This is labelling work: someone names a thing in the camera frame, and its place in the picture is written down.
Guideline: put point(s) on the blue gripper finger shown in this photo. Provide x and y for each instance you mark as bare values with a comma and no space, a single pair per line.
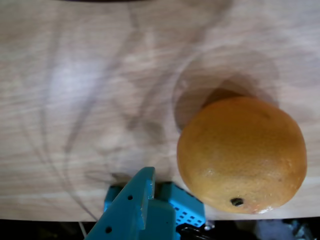
125,212

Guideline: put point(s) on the black metal clamp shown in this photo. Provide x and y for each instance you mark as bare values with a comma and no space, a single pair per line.
192,233

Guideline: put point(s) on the large orange with navel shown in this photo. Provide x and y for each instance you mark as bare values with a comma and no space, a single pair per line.
240,155

